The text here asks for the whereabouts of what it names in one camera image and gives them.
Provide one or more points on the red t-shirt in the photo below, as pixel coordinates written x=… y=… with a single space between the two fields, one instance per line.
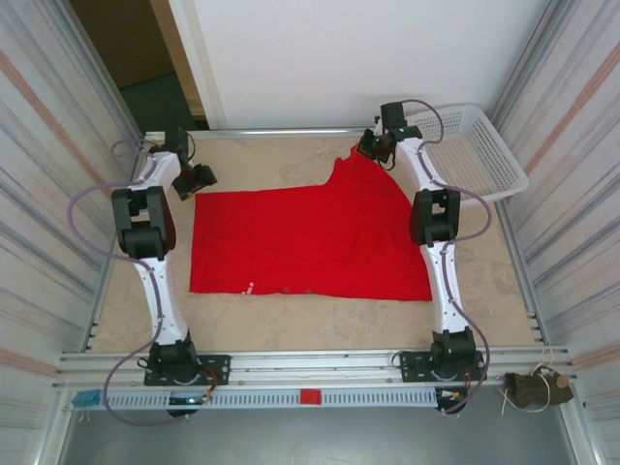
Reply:
x=290 y=242

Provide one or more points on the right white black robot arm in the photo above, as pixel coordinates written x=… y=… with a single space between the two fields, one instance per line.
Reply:
x=445 y=290

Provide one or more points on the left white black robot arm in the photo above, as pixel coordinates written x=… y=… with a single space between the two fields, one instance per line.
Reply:
x=160 y=300

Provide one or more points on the white plastic mesh basket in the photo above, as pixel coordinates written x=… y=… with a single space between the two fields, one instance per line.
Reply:
x=484 y=155

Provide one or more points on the striped translucent side panel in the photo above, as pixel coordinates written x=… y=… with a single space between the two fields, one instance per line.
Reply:
x=571 y=194
x=48 y=194

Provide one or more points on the small black controller board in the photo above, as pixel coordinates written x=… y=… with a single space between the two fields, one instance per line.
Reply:
x=450 y=394
x=186 y=400

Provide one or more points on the small blue block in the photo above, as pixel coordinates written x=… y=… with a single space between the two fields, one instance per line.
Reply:
x=86 y=398

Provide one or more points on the small red block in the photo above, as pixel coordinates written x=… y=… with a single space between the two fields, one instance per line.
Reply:
x=310 y=397

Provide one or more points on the white door frame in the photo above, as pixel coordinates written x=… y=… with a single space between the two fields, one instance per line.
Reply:
x=194 y=58

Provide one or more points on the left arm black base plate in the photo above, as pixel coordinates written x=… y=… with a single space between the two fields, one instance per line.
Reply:
x=218 y=370

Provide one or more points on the aluminium mounting rail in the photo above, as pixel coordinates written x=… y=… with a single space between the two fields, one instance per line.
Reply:
x=315 y=363

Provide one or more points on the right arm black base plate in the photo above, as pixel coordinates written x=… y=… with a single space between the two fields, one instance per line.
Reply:
x=412 y=365

